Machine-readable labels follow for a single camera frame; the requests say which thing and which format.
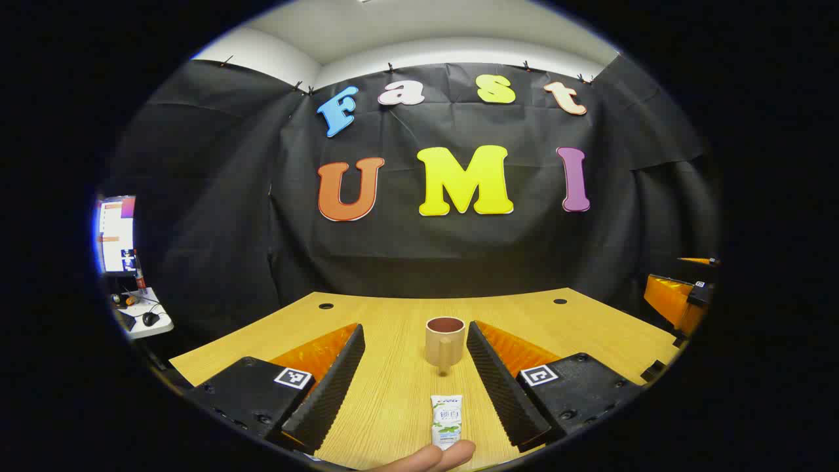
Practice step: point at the white side table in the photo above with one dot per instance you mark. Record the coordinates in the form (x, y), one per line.
(160, 328)

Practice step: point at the white toothpaste tube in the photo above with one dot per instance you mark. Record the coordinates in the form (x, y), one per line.
(447, 419)

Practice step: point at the beige cup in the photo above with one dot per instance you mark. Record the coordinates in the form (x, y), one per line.
(432, 347)

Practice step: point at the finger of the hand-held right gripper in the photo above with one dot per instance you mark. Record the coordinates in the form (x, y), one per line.
(698, 261)
(668, 301)

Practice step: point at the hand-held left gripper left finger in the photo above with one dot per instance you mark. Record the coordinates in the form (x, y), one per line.
(334, 387)

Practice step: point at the black backdrop cloth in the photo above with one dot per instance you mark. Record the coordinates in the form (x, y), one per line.
(459, 255)

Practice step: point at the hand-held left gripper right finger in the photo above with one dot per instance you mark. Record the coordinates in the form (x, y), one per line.
(498, 387)

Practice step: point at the red bottle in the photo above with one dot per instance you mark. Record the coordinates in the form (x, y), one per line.
(139, 275)

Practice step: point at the wooden desktop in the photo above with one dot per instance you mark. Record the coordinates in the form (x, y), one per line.
(406, 367)

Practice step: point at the black computer mouse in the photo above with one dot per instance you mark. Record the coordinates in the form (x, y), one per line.
(151, 318)

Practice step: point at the computer monitor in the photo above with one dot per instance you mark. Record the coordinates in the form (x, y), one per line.
(117, 229)

